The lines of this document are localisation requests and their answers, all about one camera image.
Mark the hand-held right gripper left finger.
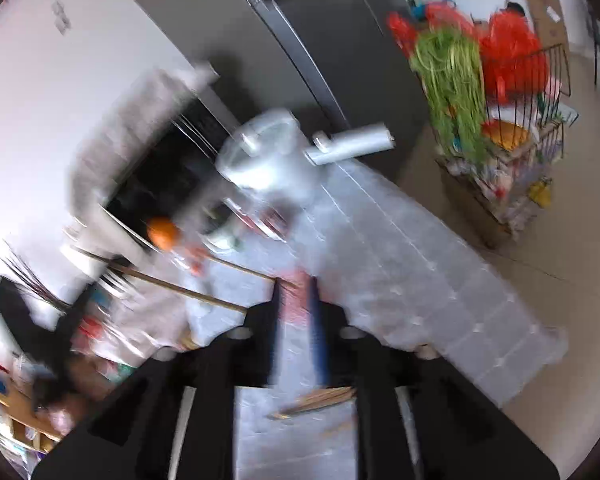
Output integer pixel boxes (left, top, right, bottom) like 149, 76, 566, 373
32, 279, 284, 480

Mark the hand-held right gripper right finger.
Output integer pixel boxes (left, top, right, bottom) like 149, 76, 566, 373
307, 277, 561, 480

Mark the pink perforated utensil basket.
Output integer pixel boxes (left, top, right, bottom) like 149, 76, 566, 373
279, 269, 321, 328

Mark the bunch of wooden chopsticks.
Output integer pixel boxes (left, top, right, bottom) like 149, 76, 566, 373
72, 247, 357, 438

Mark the cream bowl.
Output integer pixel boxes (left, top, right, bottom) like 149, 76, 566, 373
200, 220, 243, 253

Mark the grey checked tablecloth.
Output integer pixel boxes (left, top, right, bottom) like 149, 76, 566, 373
180, 160, 568, 480

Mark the clear glass jar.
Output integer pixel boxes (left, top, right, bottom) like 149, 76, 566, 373
165, 245, 206, 277

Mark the large orange fruit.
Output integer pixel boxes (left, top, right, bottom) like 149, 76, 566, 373
146, 217, 181, 251

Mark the white electric pot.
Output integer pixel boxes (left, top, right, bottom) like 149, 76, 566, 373
214, 109, 396, 211

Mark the black microwave oven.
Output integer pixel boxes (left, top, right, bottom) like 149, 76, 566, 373
100, 95, 241, 266

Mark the floral microwave cover cloth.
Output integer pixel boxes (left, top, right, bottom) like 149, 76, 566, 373
67, 62, 221, 221

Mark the bunch of green coriander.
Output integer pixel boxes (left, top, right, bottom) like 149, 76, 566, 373
410, 27, 488, 161

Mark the grey refrigerator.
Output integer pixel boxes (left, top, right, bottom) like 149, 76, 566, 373
100, 0, 431, 181

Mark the red plastic bag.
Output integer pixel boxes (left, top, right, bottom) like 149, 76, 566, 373
480, 7, 551, 106
386, 2, 476, 61

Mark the brown cardboard box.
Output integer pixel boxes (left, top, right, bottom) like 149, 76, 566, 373
522, 0, 571, 51

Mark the black wire rack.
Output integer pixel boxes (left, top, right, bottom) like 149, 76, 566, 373
435, 45, 581, 248

